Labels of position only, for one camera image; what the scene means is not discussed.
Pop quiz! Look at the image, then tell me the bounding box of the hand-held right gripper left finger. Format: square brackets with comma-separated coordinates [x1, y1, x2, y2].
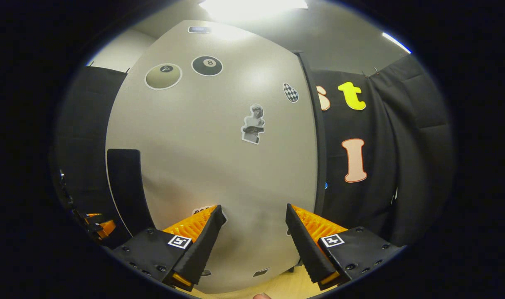
[110, 204, 227, 291]

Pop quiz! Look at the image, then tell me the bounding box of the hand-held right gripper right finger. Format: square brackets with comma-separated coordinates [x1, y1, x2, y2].
[285, 203, 402, 291]

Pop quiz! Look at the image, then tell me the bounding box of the black cabinet door handle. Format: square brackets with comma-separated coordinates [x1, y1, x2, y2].
[106, 148, 155, 238]

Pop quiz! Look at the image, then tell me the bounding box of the beige cabinet door with stickers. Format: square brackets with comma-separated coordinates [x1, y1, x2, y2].
[105, 20, 319, 294]

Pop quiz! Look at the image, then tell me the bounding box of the dark grey cabinet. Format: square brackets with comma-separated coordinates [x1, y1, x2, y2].
[286, 52, 329, 273]

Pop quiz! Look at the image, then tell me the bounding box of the black backdrop cloth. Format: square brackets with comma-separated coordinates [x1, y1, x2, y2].
[53, 54, 457, 250]

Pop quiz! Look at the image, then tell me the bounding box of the small ceiling light panel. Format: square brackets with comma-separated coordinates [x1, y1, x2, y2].
[382, 32, 412, 54]

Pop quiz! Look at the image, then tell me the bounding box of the large ceiling light panel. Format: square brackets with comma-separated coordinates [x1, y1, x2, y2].
[199, 0, 309, 22]

